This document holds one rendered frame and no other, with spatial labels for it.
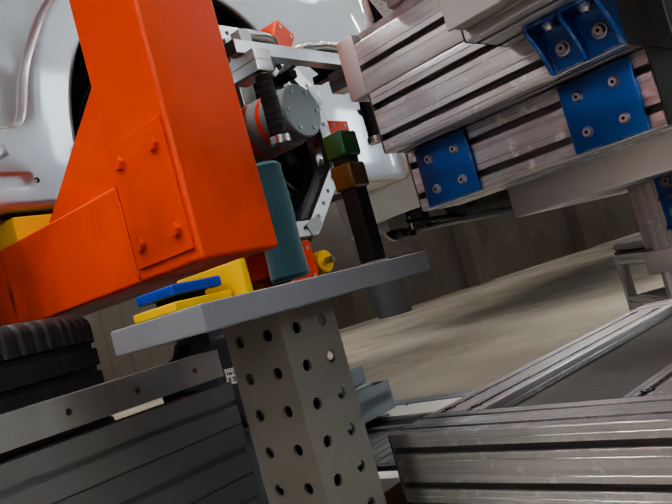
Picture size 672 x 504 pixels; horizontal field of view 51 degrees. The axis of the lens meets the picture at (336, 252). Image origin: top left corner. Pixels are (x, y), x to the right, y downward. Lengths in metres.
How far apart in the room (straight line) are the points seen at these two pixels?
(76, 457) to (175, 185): 0.39
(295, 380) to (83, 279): 0.55
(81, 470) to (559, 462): 0.57
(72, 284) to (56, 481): 0.45
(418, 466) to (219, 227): 0.44
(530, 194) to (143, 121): 0.57
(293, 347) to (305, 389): 0.05
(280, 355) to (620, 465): 0.38
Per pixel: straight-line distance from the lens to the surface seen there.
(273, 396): 0.88
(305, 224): 1.77
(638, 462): 0.78
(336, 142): 1.09
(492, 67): 0.91
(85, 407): 0.99
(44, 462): 0.96
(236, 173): 1.12
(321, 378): 0.88
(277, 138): 1.46
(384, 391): 1.91
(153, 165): 1.09
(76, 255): 1.30
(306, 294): 0.83
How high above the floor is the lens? 0.42
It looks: 3 degrees up
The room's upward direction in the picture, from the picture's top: 15 degrees counter-clockwise
